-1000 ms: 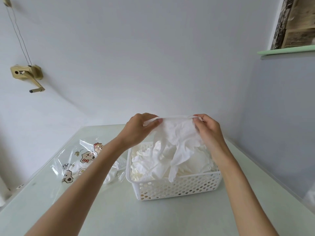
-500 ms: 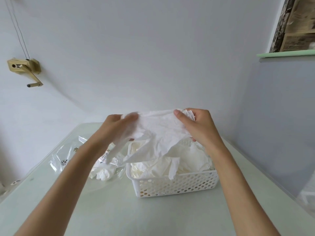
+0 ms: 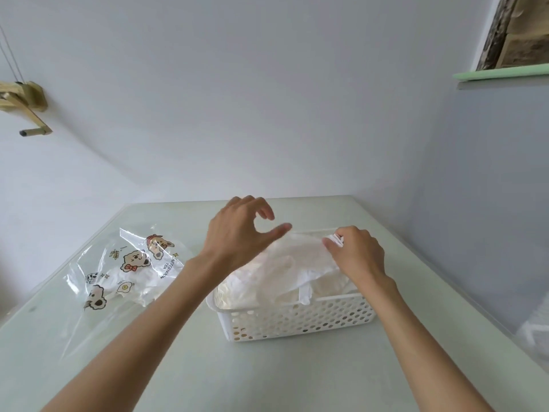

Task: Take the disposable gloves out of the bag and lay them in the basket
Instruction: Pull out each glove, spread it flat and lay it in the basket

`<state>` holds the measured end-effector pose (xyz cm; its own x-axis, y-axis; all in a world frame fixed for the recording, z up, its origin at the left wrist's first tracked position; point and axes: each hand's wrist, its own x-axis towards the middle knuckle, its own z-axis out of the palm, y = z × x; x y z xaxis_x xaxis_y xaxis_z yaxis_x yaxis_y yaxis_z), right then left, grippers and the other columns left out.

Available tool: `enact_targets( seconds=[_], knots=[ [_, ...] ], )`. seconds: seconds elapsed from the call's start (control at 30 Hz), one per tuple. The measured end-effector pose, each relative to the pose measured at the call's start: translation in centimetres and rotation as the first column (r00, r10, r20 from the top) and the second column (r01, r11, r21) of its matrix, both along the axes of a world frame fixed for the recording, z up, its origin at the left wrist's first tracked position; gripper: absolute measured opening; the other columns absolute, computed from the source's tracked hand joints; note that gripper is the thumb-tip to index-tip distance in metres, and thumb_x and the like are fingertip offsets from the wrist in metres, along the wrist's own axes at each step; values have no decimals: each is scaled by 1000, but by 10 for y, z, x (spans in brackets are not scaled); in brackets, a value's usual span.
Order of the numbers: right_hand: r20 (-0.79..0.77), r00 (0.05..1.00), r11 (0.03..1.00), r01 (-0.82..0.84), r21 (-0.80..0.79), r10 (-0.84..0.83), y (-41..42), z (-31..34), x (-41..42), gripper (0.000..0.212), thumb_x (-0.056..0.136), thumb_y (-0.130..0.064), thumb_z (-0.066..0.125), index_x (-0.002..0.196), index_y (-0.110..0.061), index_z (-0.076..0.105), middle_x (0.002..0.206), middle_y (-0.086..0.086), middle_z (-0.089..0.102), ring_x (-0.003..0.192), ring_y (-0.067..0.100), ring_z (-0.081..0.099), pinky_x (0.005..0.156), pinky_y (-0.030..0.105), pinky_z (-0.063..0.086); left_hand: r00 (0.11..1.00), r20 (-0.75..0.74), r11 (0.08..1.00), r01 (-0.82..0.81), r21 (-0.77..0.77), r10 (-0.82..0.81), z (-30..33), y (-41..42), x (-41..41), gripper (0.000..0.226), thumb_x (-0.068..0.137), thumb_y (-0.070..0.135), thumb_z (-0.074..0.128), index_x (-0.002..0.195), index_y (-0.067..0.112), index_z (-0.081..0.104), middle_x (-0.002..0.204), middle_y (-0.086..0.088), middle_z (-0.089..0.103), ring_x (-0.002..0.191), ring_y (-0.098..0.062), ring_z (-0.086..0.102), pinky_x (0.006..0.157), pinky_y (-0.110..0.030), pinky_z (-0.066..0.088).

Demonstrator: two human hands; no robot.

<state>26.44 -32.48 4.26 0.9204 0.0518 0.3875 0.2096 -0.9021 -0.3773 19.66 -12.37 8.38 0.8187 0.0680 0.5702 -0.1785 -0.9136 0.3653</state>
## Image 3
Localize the person's left hand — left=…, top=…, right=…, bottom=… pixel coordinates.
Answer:
left=188, top=195, right=293, bottom=289

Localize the person's right hand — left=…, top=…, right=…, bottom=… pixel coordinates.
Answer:
left=322, top=225, right=399, bottom=300

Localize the white perforated plastic basket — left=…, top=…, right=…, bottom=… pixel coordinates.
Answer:
left=206, top=229, right=379, bottom=343

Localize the clear bear-print plastic bag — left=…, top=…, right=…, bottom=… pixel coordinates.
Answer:
left=63, top=227, right=194, bottom=362

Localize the person's left forearm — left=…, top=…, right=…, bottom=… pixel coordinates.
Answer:
left=42, top=257, right=224, bottom=412

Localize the person's right forearm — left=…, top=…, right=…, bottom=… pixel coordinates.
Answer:
left=364, top=278, right=494, bottom=412

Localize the pale green shelf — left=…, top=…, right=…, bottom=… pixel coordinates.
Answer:
left=452, top=63, right=549, bottom=82

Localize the brass wall crank winch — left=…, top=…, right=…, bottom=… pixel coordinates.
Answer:
left=0, top=81, right=54, bottom=138

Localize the thin steel winch cable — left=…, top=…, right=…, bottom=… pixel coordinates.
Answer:
left=0, top=25, right=26, bottom=85

